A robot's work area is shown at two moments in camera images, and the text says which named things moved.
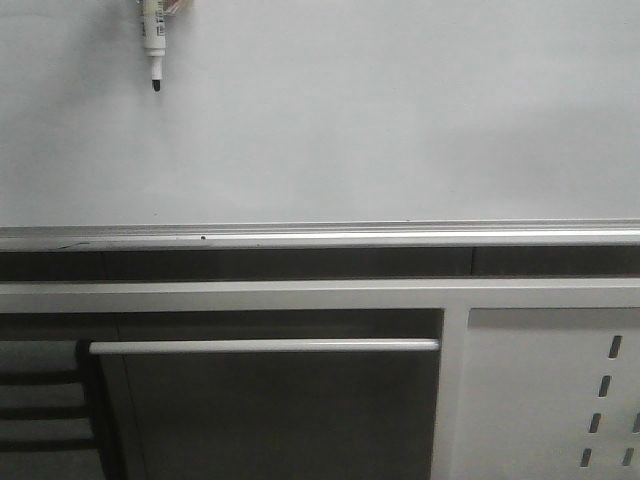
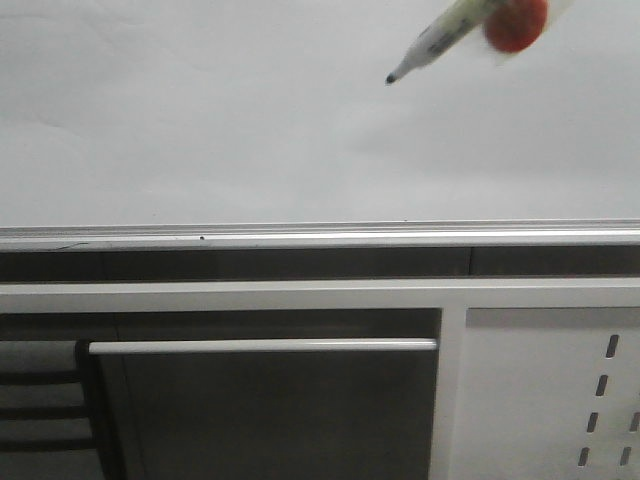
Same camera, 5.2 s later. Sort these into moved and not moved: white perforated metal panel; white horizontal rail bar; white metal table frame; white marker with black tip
Moved: white marker with black tip
Not moved: white perforated metal panel; white horizontal rail bar; white metal table frame
